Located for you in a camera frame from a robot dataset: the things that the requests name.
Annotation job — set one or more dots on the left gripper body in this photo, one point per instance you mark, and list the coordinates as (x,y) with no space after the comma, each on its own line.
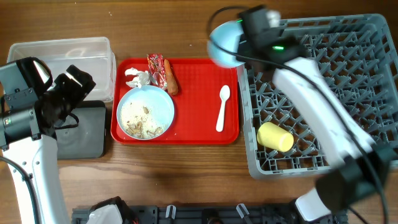
(68,94)

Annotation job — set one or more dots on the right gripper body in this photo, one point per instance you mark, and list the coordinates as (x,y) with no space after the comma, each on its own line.
(247,50)

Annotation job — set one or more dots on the light blue bowl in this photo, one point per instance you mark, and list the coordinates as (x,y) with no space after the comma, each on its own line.
(226,36)

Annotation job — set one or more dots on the white plastic spoon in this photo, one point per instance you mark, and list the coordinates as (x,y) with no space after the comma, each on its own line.
(224,96)

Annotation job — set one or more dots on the yellow cup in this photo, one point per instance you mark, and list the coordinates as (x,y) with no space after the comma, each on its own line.
(272,136)

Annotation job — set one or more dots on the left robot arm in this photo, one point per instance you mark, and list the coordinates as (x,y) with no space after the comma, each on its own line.
(33,107)

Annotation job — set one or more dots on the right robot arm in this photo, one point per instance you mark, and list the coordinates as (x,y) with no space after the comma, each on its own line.
(360,165)

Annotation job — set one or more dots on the grey dishwasher rack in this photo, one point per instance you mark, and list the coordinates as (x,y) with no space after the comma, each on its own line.
(358,60)

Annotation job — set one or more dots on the black tray bin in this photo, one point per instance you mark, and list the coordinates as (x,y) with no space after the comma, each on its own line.
(86,139)

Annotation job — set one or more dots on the clear plastic bin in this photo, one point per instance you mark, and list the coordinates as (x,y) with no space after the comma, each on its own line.
(92,55)

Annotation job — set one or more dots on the red serving tray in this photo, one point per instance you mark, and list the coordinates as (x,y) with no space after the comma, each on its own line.
(197,104)

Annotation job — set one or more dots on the orange carrot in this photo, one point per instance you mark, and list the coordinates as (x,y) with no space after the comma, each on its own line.
(172,86)

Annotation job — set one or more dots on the light blue plate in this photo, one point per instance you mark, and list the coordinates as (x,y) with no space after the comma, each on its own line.
(145,113)

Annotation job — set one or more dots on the crumpled white tissue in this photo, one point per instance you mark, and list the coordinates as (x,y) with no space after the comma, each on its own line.
(139,78)

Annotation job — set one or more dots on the red snack wrapper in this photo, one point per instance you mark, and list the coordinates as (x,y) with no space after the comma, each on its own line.
(157,70)

